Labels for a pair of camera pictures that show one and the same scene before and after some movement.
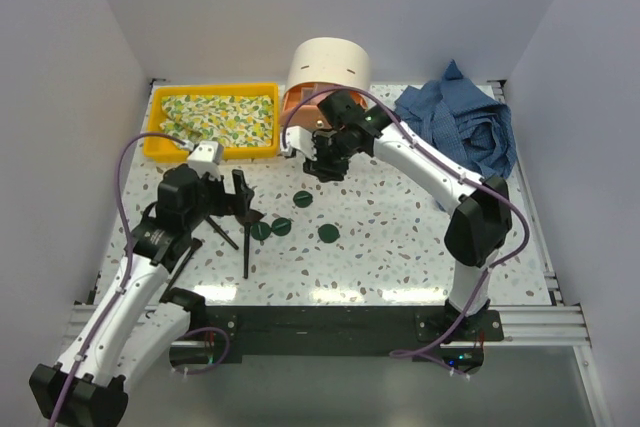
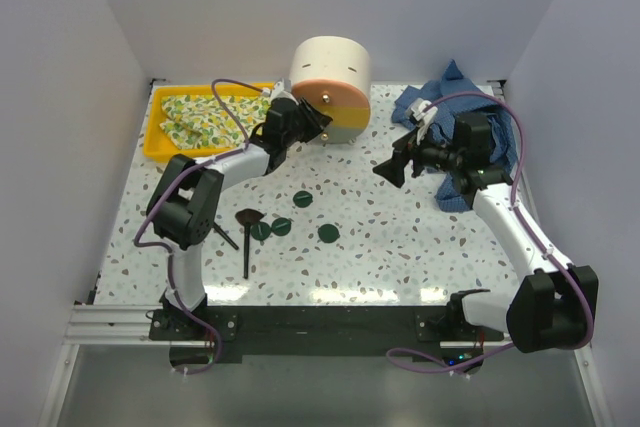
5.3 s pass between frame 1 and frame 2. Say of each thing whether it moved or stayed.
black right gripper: moved
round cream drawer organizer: stayed
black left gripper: moved
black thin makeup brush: stayed
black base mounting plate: stayed
